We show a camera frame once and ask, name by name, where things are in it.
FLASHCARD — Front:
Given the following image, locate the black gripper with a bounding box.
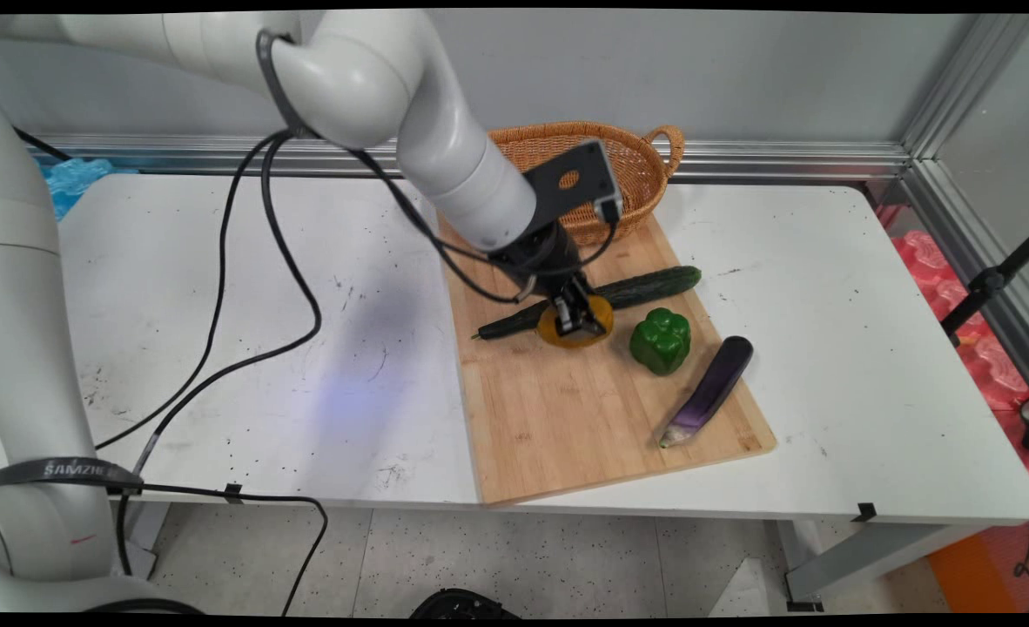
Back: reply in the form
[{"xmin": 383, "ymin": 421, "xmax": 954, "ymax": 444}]
[{"xmin": 488, "ymin": 222, "xmax": 612, "ymax": 340}]

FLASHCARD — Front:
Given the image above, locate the dark yellow round vegetable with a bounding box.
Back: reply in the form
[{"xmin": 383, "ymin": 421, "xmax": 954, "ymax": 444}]
[{"xmin": 536, "ymin": 293, "xmax": 615, "ymax": 350}]

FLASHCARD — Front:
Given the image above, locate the long dark green cucumber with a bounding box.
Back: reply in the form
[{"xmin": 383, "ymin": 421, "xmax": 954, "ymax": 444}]
[{"xmin": 470, "ymin": 266, "xmax": 703, "ymax": 342}]

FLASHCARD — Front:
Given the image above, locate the green bell pepper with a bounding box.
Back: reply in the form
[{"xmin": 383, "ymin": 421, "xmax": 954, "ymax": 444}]
[{"xmin": 629, "ymin": 307, "xmax": 693, "ymax": 377}]

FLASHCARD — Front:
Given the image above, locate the wooden cutting board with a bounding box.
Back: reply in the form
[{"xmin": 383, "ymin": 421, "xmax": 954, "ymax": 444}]
[{"xmin": 436, "ymin": 209, "xmax": 778, "ymax": 508}]

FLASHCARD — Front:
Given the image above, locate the purple eggplant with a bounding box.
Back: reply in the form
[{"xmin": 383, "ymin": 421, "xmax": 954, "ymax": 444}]
[{"xmin": 657, "ymin": 335, "xmax": 756, "ymax": 450}]

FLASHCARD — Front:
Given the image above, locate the black round object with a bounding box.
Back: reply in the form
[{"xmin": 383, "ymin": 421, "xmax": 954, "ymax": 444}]
[{"xmin": 410, "ymin": 589, "xmax": 522, "ymax": 619}]

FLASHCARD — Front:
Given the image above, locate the grey table leg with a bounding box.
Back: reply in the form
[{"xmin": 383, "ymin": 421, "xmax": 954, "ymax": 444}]
[
  {"xmin": 778, "ymin": 520, "xmax": 996, "ymax": 612},
  {"xmin": 112, "ymin": 501, "xmax": 170, "ymax": 581}
]

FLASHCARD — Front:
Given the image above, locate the black tripod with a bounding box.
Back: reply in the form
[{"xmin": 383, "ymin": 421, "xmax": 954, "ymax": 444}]
[{"xmin": 940, "ymin": 222, "xmax": 1029, "ymax": 342}]

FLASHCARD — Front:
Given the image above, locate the pink foam padding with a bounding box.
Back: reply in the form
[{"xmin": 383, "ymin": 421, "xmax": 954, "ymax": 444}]
[{"xmin": 878, "ymin": 205, "xmax": 1029, "ymax": 489}]

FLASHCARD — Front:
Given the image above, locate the orange floor mat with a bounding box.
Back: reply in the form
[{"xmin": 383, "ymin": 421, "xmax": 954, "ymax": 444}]
[{"xmin": 926, "ymin": 529, "xmax": 1027, "ymax": 614}]

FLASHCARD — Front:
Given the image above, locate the blue plastic bag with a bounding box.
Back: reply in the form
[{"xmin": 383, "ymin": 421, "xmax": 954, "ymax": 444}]
[{"xmin": 40, "ymin": 157, "xmax": 139, "ymax": 220}]

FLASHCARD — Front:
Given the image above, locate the black wrist camera mount plate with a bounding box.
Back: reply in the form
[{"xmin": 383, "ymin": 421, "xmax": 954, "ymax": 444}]
[{"xmin": 522, "ymin": 139, "xmax": 625, "ymax": 229}]

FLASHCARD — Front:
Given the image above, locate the woven wicker basket with handles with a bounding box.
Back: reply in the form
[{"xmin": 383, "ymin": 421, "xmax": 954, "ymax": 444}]
[{"xmin": 487, "ymin": 120, "xmax": 685, "ymax": 247}]

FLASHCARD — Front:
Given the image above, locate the horizontal aluminium frame rail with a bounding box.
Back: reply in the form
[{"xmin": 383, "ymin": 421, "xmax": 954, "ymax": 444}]
[{"xmin": 27, "ymin": 133, "xmax": 913, "ymax": 183}]

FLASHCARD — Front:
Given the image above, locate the thick black cable with label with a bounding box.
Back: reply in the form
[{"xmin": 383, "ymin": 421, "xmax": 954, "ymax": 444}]
[{"xmin": 114, "ymin": 135, "xmax": 324, "ymax": 577}]

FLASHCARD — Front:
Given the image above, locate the black cable along table edge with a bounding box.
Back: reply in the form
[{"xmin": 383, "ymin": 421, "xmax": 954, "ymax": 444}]
[{"xmin": 127, "ymin": 482, "xmax": 330, "ymax": 616}]

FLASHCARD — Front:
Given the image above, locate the aluminium corner frame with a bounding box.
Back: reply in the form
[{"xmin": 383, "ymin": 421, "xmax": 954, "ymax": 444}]
[{"xmin": 900, "ymin": 13, "xmax": 1029, "ymax": 406}]

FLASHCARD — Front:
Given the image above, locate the black SAMZHE velcro strap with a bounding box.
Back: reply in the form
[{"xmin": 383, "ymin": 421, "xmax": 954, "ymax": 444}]
[{"xmin": 0, "ymin": 456, "xmax": 145, "ymax": 491}]

